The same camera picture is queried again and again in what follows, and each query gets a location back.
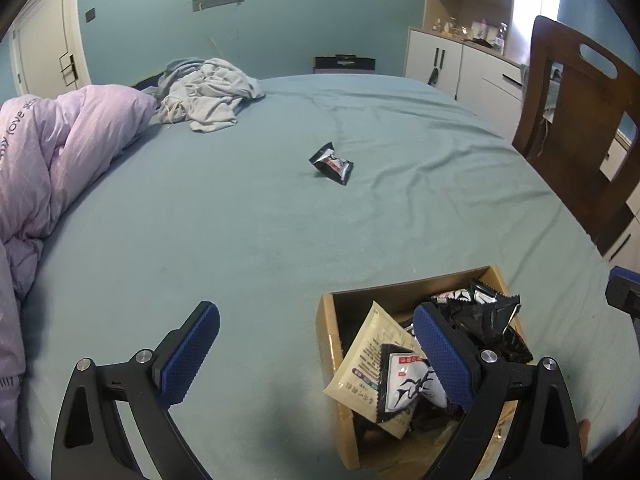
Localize white door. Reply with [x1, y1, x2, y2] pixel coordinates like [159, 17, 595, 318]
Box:
[7, 0, 91, 98]

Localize group of small bottles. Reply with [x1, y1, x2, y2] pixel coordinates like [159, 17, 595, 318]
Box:
[432, 16, 508, 53]

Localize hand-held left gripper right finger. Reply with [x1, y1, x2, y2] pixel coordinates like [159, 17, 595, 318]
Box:
[412, 304, 586, 480]

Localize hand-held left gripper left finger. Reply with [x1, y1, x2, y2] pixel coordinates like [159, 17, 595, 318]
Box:
[50, 301, 221, 480]

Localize white cabinet unit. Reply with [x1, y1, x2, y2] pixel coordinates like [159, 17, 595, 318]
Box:
[402, 0, 640, 261]

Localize grey crumpled clothes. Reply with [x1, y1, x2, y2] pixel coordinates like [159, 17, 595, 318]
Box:
[132, 57, 267, 133]

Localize cardboard box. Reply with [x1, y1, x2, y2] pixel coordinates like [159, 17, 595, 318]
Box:
[316, 265, 533, 471]

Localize pile of black packets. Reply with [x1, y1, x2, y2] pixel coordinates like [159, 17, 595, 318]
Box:
[372, 280, 533, 431]

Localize lilac quilt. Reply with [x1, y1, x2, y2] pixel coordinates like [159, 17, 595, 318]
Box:
[0, 85, 161, 456]

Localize black box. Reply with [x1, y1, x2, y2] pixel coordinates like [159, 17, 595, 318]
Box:
[314, 55, 376, 76]

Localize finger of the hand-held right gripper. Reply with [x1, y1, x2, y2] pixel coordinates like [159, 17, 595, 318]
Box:
[605, 266, 640, 321]

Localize beige packet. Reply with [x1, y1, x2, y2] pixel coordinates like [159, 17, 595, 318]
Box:
[324, 301, 451, 438]

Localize black snack packet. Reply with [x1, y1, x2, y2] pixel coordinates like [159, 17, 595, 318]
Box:
[308, 142, 355, 187]

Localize dark wooden chair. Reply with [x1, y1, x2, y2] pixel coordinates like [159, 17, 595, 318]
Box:
[512, 15, 640, 256]

